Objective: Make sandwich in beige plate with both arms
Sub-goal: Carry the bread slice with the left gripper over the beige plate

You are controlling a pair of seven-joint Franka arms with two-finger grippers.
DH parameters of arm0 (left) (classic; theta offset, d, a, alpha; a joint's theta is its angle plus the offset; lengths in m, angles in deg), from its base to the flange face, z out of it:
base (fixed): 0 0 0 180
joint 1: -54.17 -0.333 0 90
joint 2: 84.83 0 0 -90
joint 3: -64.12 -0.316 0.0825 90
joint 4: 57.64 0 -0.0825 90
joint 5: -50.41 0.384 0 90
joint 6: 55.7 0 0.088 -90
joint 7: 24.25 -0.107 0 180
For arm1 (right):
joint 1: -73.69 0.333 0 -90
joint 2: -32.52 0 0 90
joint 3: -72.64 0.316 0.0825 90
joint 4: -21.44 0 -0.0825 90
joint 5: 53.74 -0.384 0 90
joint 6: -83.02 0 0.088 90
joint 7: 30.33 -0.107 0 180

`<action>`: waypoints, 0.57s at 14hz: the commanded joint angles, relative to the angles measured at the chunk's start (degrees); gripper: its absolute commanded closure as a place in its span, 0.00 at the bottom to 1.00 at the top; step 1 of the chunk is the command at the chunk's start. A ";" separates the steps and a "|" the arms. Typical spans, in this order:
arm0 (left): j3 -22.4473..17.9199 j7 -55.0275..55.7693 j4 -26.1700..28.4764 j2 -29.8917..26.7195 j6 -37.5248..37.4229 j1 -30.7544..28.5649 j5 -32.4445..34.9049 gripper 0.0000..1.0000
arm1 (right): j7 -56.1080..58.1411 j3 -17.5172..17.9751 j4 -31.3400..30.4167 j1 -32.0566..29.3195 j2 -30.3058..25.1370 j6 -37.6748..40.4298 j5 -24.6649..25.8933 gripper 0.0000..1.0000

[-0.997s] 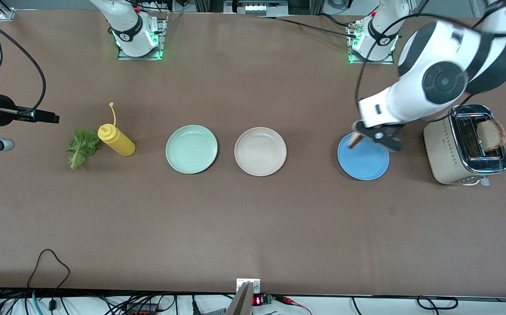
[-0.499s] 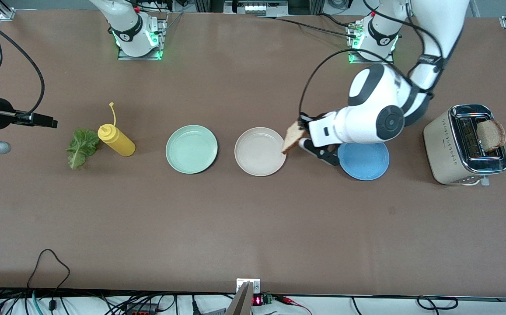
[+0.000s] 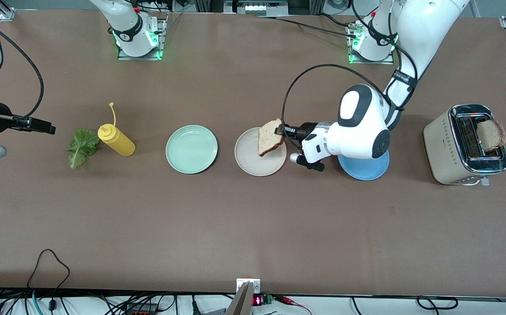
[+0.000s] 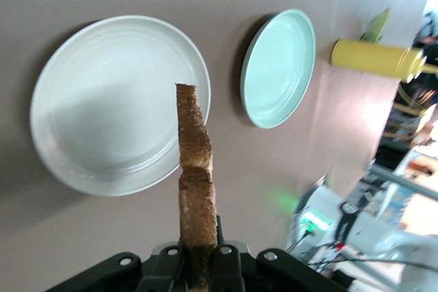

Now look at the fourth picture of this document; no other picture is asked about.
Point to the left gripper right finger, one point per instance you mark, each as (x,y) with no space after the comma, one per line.
(229,268)

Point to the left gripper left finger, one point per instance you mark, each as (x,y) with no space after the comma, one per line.
(164,271)

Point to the toasted bread slice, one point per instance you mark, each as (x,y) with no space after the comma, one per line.
(195,155)

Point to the yellow squeeze bottle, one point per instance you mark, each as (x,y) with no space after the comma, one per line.
(366,56)

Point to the green lettuce leaf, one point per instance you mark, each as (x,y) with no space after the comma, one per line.
(376,27)

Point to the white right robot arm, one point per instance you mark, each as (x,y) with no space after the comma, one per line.
(403,254)

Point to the beige plate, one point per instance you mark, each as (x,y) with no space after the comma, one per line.
(113,107)

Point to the mint green plate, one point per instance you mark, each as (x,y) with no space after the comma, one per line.
(280,69)

